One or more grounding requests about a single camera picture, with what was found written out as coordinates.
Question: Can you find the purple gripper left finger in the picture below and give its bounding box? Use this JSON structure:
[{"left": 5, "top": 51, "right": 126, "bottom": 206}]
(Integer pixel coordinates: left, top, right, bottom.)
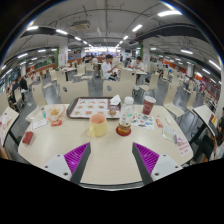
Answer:
[{"left": 64, "top": 143, "right": 91, "bottom": 185}]

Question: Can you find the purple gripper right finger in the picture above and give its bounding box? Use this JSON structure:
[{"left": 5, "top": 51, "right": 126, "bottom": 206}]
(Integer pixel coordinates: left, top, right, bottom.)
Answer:
[{"left": 132, "top": 143, "right": 159, "bottom": 185}]

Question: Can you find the clear plastic water bottle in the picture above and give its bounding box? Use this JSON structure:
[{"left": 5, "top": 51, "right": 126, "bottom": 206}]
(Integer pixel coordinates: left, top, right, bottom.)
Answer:
[{"left": 118, "top": 96, "right": 134, "bottom": 132}]

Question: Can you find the colourful leaflet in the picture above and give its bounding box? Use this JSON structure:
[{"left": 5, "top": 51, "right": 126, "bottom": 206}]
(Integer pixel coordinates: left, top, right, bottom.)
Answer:
[{"left": 132, "top": 113, "right": 154, "bottom": 130}]

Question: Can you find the yellow mug with pink rim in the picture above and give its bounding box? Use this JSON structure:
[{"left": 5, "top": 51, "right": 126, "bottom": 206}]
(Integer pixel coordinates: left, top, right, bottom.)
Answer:
[{"left": 88, "top": 114, "right": 108, "bottom": 137}]

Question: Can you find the red sauce packet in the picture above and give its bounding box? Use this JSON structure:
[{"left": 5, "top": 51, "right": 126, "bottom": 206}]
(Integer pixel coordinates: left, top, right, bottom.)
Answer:
[{"left": 51, "top": 120, "right": 62, "bottom": 127}]

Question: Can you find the paper bag of fried snacks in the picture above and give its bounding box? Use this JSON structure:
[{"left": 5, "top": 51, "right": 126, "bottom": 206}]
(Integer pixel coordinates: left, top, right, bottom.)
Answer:
[{"left": 46, "top": 105, "right": 66, "bottom": 122}]

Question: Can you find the white paper placemat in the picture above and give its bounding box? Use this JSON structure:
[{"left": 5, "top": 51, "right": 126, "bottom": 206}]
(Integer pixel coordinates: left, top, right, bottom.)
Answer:
[{"left": 32, "top": 119, "right": 48, "bottom": 130}]

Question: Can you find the brown food tray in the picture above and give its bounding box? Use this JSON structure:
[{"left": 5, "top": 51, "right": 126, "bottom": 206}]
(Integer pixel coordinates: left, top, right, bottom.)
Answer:
[{"left": 66, "top": 97, "right": 121, "bottom": 119}]

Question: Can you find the red napkin packet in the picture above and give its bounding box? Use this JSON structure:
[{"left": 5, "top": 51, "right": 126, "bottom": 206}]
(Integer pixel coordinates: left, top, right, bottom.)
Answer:
[{"left": 22, "top": 131, "right": 34, "bottom": 145}]

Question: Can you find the red paper cup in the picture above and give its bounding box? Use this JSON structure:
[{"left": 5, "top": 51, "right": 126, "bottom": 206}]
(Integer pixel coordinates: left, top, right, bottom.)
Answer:
[{"left": 143, "top": 96, "right": 156, "bottom": 115}]

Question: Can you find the small hand sanitizer bottle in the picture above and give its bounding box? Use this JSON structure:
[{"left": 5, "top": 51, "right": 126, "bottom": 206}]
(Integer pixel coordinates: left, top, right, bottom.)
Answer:
[{"left": 41, "top": 107, "right": 46, "bottom": 118}]

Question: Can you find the crumpled white napkin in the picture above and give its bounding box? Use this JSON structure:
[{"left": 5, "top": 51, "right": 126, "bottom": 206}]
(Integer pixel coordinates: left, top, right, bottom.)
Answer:
[{"left": 110, "top": 95, "right": 121, "bottom": 105}]

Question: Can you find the beige chair behind table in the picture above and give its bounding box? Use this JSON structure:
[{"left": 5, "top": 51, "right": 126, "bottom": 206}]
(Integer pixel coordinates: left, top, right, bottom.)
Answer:
[{"left": 60, "top": 80, "right": 89, "bottom": 104}]

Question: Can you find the neighbouring table left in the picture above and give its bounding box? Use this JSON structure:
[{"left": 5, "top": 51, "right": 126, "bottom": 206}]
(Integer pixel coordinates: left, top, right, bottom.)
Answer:
[{"left": 0, "top": 107, "right": 19, "bottom": 146}]

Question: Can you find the beige chair left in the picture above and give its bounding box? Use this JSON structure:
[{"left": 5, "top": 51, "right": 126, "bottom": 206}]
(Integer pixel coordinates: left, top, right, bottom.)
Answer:
[{"left": 25, "top": 84, "right": 47, "bottom": 123}]

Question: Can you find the man in white shirt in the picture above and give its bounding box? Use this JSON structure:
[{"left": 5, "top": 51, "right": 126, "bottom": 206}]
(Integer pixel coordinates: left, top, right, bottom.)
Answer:
[{"left": 101, "top": 54, "right": 117, "bottom": 80}]

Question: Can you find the person in dark clothes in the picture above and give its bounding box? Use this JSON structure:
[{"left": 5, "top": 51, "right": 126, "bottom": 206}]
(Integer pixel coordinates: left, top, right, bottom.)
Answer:
[{"left": 12, "top": 77, "right": 28, "bottom": 102}]

